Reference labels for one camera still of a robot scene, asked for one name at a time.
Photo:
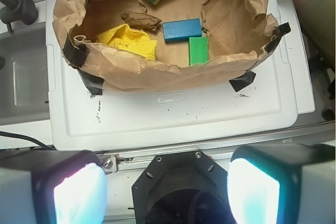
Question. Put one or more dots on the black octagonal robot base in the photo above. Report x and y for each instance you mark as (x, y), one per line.
(187, 187)

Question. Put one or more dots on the aluminium rail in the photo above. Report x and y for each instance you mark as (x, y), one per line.
(217, 149)

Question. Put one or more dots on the black tape right side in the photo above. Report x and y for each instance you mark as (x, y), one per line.
(280, 31)

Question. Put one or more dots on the black tape right front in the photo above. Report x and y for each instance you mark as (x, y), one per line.
(242, 81)

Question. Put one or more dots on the grey sink basin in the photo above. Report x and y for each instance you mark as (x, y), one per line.
(24, 76)

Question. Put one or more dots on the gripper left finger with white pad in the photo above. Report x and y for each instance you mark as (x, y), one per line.
(40, 186)

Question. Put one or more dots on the grey sink faucet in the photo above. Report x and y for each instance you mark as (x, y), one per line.
(18, 10)

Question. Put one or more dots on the green block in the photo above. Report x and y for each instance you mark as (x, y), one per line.
(198, 50)

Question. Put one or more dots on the brown paper bag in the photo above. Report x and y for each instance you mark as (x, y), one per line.
(237, 33)

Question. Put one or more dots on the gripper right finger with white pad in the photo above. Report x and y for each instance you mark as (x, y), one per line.
(292, 183)

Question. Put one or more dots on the black tape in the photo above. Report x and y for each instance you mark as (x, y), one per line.
(77, 56)
(92, 83)
(280, 31)
(242, 81)

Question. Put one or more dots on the black tape left front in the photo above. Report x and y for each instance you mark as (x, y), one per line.
(92, 83)

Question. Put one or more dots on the black tape left side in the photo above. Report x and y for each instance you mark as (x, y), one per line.
(77, 56)

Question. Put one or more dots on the brown wood chip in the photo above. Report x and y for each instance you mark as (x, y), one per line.
(141, 20)

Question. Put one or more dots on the yellow cloth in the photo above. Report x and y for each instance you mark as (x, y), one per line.
(125, 38)

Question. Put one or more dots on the blue block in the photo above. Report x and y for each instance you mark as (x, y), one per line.
(181, 30)

